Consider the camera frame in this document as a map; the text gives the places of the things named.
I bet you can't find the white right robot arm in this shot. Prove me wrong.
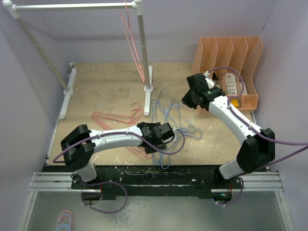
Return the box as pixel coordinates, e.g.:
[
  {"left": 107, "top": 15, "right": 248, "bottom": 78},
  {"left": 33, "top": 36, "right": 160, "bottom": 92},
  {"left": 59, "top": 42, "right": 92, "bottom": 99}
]
[{"left": 181, "top": 73, "right": 275, "bottom": 188}]

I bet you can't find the blue wire hanger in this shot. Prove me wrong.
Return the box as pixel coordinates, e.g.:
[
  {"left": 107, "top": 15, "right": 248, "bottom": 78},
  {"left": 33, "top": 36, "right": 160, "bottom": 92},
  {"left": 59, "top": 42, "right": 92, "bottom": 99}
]
[
  {"left": 156, "top": 103, "right": 197, "bottom": 169},
  {"left": 153, "top": 99, "right": 181, "bottom": 160},
  {"left": 153, "top": 119, "right": 203, "bottom": 170},
  {"left": 151, "top": 88, "right": 168, "bottom": 123}
]

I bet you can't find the pink wire hanger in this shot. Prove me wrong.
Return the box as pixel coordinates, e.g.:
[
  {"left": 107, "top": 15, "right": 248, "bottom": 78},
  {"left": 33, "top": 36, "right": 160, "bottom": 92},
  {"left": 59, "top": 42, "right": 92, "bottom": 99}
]
[
  {"left": 92, "top": 103, "right": 144, "bottom": 127},
  {"left": 126, "top": 147, "right": 153, "bottom": 160},
  {"left": 92, "top": 113, "right": 154, "bottom": 159},
  {"left": 121, "top": 1, "right": 145, "bottom": 83}
]

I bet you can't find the yellow small object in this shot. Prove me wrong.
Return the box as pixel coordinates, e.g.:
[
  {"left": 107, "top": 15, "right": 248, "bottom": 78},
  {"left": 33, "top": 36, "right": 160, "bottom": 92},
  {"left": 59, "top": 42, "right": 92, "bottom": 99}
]
[{"left": 230, "top": 99, "right": 240, "bottom": 108}]

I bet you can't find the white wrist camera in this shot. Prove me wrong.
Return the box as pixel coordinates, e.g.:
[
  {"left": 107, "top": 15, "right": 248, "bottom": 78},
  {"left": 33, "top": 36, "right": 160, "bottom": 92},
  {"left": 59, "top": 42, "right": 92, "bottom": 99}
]
[
  {"left": 164, "top": 128, "right": 177, "bottom": 144},
  {"left": 204, "top": 71, "right": 215, "bottom": 89}
]

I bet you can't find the white labelled bottle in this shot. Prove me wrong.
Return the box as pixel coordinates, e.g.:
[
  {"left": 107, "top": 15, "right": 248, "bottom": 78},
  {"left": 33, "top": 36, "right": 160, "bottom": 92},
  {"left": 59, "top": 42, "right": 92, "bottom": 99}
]
[{"left": 225, "top": 73, "right": 238, "bottom": 96}]

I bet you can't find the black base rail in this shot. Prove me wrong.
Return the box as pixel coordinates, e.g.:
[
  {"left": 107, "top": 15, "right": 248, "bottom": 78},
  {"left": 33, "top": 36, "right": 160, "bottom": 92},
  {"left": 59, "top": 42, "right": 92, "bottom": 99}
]
[{"left": 43, "top": 164, "right": 244, "bottom": 200}]

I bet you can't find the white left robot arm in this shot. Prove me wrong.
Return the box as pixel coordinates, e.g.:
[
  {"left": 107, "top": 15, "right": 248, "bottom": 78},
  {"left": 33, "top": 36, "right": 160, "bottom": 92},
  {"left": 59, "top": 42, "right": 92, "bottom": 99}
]
[{"left": 61, "top": 122, "right": 175, "bottom": 189}]

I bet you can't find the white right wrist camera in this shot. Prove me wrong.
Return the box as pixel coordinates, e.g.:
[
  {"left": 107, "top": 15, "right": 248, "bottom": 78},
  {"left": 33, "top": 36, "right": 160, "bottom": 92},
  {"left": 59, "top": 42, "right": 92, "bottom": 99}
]
[{"left": 204, "top": 71, "right": 215, "bottom": 89}]

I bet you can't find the white clothes rack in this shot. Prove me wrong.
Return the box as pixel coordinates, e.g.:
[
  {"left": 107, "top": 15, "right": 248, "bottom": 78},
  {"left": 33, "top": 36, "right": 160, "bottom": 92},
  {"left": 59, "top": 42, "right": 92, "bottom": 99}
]
[{"left": 2, "top": 0, "right": 154, "bottom": 119}]

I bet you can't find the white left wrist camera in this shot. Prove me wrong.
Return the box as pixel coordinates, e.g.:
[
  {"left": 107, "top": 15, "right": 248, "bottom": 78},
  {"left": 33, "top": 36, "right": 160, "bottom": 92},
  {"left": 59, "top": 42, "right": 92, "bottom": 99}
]
[{"left": 164, "top": 128, "right": 177, "bottom": 144}]

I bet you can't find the aluminium frame rail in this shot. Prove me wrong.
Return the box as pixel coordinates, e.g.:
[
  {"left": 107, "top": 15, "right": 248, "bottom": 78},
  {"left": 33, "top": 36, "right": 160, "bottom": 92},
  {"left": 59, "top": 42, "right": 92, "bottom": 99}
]
[{"left": 29, "top": 172, "right": 283, "bottom": 192}]

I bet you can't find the orange plastic file organizer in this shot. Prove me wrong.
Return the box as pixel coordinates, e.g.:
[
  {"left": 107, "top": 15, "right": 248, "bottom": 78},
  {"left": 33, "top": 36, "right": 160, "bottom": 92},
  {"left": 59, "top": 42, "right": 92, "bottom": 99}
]
[{"left": 192, "top": 36, "right": 263, "bottom": 113}]

